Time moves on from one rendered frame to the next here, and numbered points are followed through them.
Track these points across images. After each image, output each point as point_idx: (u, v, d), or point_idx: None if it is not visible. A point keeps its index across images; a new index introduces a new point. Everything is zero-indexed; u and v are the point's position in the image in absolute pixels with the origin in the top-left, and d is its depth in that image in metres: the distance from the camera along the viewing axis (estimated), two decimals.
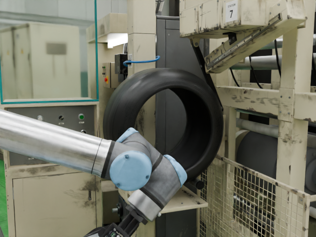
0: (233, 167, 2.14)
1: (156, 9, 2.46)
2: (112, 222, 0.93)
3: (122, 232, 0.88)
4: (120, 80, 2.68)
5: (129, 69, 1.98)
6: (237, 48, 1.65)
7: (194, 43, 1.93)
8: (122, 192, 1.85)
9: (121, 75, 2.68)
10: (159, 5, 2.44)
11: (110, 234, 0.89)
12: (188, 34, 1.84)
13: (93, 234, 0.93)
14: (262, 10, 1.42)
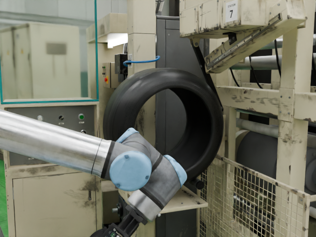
0: (233, 167, 2.14)
1: (156, 9, 2.46)
2: (112, 222, 0.93)
3: (122, 232, 0.88)
4: (120, 80, 2.68)
5: (129, 69, 1.98)
6: (237, 48, 1.65)
7: (194, 43, 1.93)
8: (122, 192, 1.85)
9: (121, 75, 2.68)
10: (159, 5, 2.44)
11: (110, 234, 0.89)
12: (188, 34, 1.84)
13: None
14: (262, 10, 1.42)
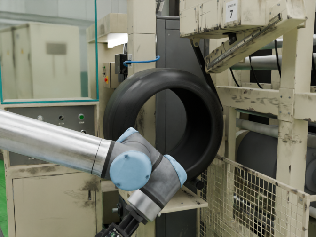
0: (233, 167, 2.14)
1: (156, 9, 2.46)
2: (112, 222, 0.93)
3: (122, 232, 0.88)
4: (120, 80, 2.68)
5: (129, 69, 1.98)
6: (237, 48, 1.65)
7: (194, 43, 1.93)
8: (122, 192, 1.85)
9: (121, 75, 2.68)
10: (159, 5, 2.44)
11: (110, 234, 0.89)
12: (188, 34, 1.84)
13: None
14: (262, 10, 1.42)
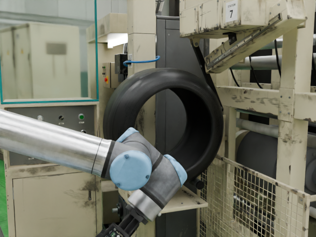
0: (233, 167, 2.14)
1: (156, 9, 2.46)
2: (112, 222, 0.93)
3: (122, 232, 0.88)
4: (120, 80, 2.68)
5: (129, 69, 1.98)
6: (237, 48, 1.65)
7: (194, 43, 1.93)
8: (122, 192, 1.85)
9: (121, 75, 2.68)
10: (159, 5, 2.44)
11: (110, 234, 0.89)
12: (188, 34, 1.84)
13: None
14: (262, 10, 1.42)
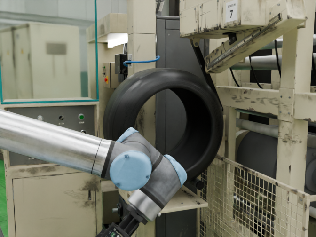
0: (233, 167, 2.14)
1: (156, 9, 2.46)
2: (112, 222, 0.93)
3: (122, 232, 0.88)
4: (120, 80, 2.68)
5: (129, 69, 1.98)
6: (237, 48, 1.65)
7: (194, 43, 1.93)
8: (122, 192, 1.85)
9: (121, 75, 2.68)
10: (159, 5, 2.44)
11: (110, 234, 0.89)
12: (188, 34, 1.84)
13: None
14: (262, 10, 1.42)
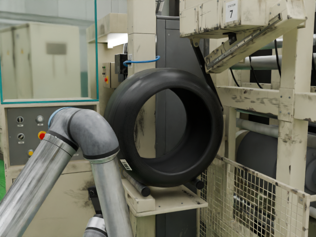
0: (233, 167, 2.14)
1: (156, 9, 2.46)
2: None
3: None
4: (120, 80, 2.68)
5: (129, 69, 1.98)
6: (237, 48, 1.65)
7: (194, 43, 1.93)
8: None
9: (121, 75, 2.68)
10: (159, 5, 2.44)
11: None
12: (188, 34, 1.84)
13: None
14: (262, 10, 1.42)
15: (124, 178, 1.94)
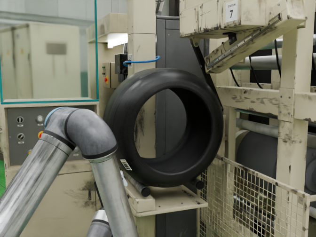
0: (233, 167, 2.14)
1: (156, 9, 2.46)
2: None
3: None
4: (120, 80, 2.68)
5: (129, 69, 1.98)
6: (237, 48, 1.65)
7: (194, 43, 1.93)
8: None
9: (121, 75, 2.68)
10: (159, 5, 2.44)
11: None
12: (188, 34, 1.84)
13: None
14: (262, 10, 1.42)
15: (124, 178, 1.94)
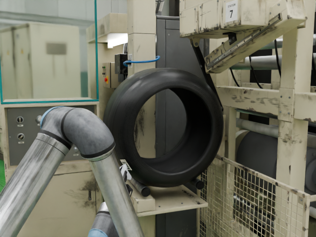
0: (233, 167, 2.14)
1: (156, 9, 2.46)
2: None
3: None
4: (120, 80, 2.68)
5: (129, 69, 1.98)
6: (237, 48, 1.65)
7: (194, 43, 1.93)
8: None
9: (121, 75, 2.68)
10: (159, 5, 2.44)
11: None
12: (188, 34, 1.84)
13: None
14: (262, 10, 1.42)
15: None
